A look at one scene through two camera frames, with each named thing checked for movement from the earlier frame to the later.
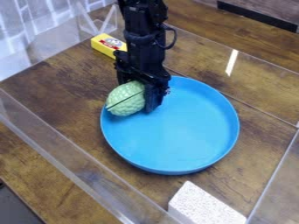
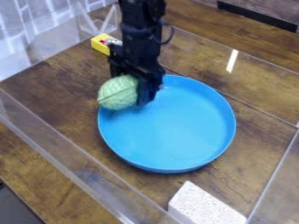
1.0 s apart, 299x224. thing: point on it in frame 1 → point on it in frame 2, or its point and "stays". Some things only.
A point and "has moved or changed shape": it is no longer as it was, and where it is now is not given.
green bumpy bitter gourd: (126, 98) has moved or changed shape
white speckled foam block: (197, 206) stays
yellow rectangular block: (107, 45) stays
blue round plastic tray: (182, 139) stays
